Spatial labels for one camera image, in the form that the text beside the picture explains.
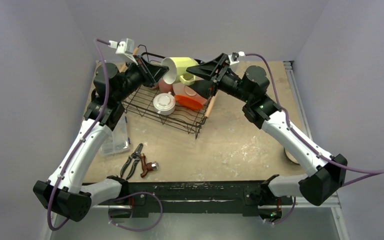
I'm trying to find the dark ceramic bowl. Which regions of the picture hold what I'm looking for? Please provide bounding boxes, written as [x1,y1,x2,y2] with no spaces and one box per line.
[284,148,300,165]

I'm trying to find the white enamel mug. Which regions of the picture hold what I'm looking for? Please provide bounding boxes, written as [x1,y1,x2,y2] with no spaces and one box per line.
[152,92,176,116]

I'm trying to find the black base frame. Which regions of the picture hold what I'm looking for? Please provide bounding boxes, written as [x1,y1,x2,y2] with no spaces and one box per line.
[96,180,313,218]

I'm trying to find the pink rimmed large plate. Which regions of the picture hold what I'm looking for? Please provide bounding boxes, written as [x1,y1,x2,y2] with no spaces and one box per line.
[172,82,208,105]

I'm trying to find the purple cable loop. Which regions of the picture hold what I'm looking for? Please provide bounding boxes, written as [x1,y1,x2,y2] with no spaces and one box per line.
[108,192,164,233]

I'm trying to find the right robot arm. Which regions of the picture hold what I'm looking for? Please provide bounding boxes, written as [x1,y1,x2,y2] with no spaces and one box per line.
[186,52,348,206]

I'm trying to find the green mug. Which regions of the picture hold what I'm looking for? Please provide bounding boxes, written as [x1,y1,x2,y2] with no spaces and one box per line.
[160,57,198,86]

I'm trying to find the pink mug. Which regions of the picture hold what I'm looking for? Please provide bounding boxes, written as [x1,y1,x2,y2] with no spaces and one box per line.
[158,79,173,93]

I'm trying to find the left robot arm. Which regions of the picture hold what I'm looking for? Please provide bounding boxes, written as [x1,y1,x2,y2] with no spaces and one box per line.
[33,56,169,222]

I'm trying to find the black wire dish rack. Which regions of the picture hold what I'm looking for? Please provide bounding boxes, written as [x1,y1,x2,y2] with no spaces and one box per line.
[121,44,219,139]

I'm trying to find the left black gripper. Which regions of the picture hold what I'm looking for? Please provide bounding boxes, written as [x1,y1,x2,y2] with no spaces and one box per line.
[113,55,168,103]

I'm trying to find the black pliers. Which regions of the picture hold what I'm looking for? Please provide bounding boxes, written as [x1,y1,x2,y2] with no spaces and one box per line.
[120,143,144,181]

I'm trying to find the orange plate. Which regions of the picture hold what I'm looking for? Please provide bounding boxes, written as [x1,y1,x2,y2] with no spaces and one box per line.
[174,94,204,111]

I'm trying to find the brown handled tool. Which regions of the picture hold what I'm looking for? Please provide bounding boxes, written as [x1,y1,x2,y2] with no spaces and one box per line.
[140,153,159,178]

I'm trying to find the clear plastic screw box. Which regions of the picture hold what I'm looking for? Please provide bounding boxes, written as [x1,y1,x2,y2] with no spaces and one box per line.
[98,113,131,157]

